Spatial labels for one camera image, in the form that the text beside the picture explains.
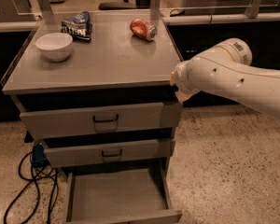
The grey top drawer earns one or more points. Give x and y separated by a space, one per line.
78 121

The black middle drawer handle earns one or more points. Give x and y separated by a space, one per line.
110 153

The black top drawer handle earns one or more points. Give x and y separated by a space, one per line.
105 118

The blue power adapter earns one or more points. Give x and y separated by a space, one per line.
38 157

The white ceramic bowl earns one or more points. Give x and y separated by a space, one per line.
56 47

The grey bottom drawer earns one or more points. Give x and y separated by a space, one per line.
119 193

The grey middle drawer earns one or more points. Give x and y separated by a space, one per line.
92 154

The blue chip bag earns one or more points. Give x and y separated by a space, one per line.
78 26

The red soda can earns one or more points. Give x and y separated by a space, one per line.
143 29

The metal post right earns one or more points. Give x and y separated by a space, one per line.
252 10

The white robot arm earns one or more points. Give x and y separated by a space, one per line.
225 70

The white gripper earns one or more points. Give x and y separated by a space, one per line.
183 77

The dark low cabinet right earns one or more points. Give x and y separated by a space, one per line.
263 39

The grey drawer cabinet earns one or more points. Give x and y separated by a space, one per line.
115 68

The black drawer handle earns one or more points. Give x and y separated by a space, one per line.
105 118
110 153

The grey drawer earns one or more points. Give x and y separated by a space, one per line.
78 121
119 193
92 154

